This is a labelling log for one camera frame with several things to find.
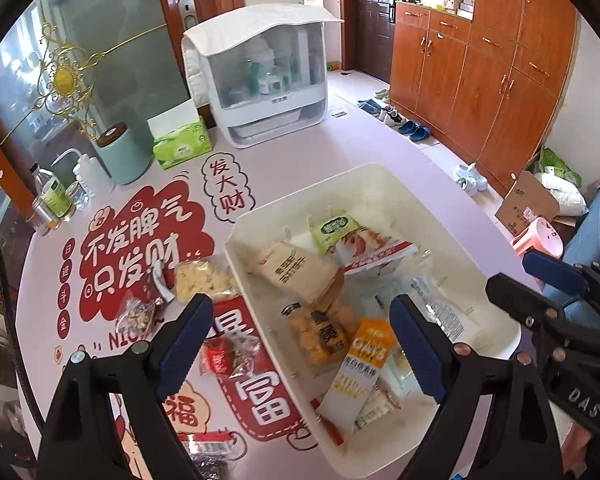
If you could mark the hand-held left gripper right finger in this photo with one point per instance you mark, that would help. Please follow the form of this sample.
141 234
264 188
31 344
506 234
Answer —
415 355

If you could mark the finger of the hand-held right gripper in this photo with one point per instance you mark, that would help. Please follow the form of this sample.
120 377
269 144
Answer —
515 295
555 269

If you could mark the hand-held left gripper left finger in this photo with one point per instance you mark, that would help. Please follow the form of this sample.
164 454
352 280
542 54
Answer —
180 355

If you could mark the orange white oat bar packet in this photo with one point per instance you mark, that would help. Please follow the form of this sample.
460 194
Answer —
367 355

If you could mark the clear plastic packet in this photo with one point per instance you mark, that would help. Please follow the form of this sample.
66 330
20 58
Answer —
450 310

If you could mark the small white sachet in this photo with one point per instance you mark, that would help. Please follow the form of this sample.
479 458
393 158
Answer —
375 410

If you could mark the tan egg yolk ball packet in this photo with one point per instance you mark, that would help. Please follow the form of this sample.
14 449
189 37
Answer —
320 340

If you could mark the white bread packet red trim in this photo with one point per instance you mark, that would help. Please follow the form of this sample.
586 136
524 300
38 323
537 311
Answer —
375 252

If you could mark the red stick snack packet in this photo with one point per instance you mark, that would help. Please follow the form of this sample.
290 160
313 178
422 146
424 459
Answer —
330 425

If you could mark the cream beige snack packet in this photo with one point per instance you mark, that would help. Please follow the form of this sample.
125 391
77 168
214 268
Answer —
285 270

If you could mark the small green snack packet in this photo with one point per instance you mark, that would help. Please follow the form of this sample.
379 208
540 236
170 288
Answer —
335 227

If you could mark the white plastic bin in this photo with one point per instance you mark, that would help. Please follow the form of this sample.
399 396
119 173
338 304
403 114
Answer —
400 185

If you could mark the pink plastic stool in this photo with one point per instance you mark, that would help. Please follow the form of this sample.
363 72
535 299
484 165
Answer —
537 240

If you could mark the clear packet red candy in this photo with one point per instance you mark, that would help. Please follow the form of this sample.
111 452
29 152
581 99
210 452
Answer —
225 355

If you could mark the person's leg in jeans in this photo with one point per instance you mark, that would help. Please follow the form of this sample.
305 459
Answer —
595 240

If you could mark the clear packet of nuts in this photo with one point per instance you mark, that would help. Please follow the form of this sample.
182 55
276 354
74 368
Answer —
132 312

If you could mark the cardboard box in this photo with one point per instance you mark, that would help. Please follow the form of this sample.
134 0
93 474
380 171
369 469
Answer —
527 200

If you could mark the white plastic bag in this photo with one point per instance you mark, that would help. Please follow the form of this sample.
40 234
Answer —
562 192

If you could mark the clear packet yellow puffs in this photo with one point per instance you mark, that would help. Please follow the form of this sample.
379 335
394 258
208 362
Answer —
202 280

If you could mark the dark clear snack packet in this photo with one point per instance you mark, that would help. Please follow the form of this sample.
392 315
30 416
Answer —
210 455

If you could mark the green plastic bag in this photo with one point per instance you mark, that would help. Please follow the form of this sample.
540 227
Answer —
557 162

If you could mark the white clog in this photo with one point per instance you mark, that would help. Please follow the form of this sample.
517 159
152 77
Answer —
475 185
464 171

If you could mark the small glass jar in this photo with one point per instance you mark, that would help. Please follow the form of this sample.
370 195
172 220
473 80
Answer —
77 196

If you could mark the metal can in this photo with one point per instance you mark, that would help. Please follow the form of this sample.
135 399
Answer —
45 215

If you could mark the white squeeze bottle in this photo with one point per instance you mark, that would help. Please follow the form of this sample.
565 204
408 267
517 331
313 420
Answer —
92 175

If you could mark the clear bottle green label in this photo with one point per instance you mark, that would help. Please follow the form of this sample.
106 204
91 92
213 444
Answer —
55 195

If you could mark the mint canister brown lid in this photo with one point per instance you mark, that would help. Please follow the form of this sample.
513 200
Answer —
122 157

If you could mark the green tissue box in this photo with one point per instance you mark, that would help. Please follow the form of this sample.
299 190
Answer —
180 147

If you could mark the black white sneakers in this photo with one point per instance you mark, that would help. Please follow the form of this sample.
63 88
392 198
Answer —
392 117

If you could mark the light blue slipper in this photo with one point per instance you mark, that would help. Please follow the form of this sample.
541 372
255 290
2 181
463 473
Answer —
369 105

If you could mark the white bottle storage box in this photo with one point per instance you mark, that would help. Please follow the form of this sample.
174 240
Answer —
275 125

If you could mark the dark entrance door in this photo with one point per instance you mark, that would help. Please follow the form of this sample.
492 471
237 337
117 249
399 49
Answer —
372 20

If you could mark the frosted glass door gold ornament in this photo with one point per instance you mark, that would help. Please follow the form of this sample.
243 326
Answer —
105 20

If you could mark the wooden wall cabinet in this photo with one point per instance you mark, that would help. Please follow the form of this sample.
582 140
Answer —
480 85

